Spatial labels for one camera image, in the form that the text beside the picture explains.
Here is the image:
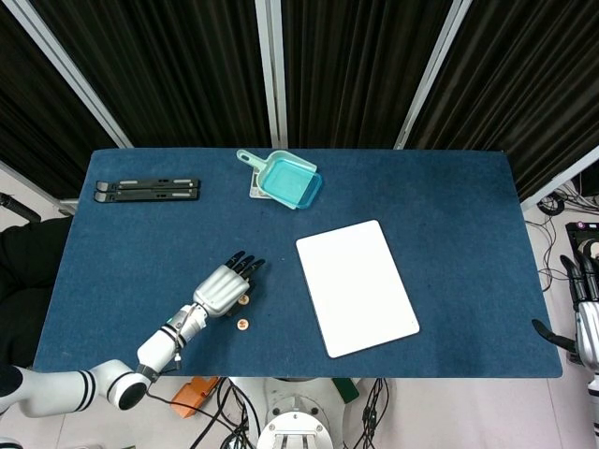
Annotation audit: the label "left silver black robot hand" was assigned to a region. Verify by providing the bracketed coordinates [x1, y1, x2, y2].
[191, 250, 267, 320]

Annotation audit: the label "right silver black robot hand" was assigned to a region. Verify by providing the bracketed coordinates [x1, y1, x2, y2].
[532, 254, 599, 370]

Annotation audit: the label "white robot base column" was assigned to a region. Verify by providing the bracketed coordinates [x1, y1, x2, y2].
[256, 376, 347, 449]

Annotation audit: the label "blue felt table cloth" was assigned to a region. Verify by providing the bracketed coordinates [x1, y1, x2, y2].
[36, 148, 563, 379]

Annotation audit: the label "black device with purple light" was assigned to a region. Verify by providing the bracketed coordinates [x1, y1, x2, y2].
[564, 221, 599, 263]

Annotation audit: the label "small silver digital scale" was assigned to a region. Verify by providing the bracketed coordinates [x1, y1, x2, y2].
[247, 167, 273, 202]

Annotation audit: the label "orange floor device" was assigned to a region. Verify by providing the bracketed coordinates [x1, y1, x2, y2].
[169, 376, 221, 419]

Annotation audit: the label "black folded laptop stand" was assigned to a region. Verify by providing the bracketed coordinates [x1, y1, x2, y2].
[93, 177, 202, 204]

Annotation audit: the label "teal plastic tray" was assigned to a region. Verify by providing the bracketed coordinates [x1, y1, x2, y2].
[259, 161, 324, 211]

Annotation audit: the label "mint green plastic scoop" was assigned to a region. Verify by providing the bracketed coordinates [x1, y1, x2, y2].
[235, 149, 318, 210]

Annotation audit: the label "white rectangular board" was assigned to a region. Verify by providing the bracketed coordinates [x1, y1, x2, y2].
[295, 219, 420, 359]

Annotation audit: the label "dark green flat object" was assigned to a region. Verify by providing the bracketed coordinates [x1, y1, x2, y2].
[332, 377, 360, 403]

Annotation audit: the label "black padded bar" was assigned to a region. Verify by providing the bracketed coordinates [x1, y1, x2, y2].
[0, 194, 42, 222]

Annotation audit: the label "black pleated curtain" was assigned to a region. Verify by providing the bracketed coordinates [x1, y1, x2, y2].
[279, 0, 455, 150]
[406, 0, 599, 202]
[30, 0, 272, 149]
[0, 0, 118, 200]

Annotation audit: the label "tangled background cables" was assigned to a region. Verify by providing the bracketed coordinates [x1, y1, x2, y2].
[536, 182, 599, 217]

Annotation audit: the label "black floor cable bundle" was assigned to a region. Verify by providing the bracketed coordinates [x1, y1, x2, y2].
[205, 377, 263, 449]
[355, 377, 389, 449]

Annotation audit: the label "grey aluminium frame post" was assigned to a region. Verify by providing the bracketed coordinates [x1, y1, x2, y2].
[519, 144, 599, 211]
[394, 0, 475, 151]
[4, 0, 136, 150]
[255, 0, 289, 150]
[0, 161, 80, 217]

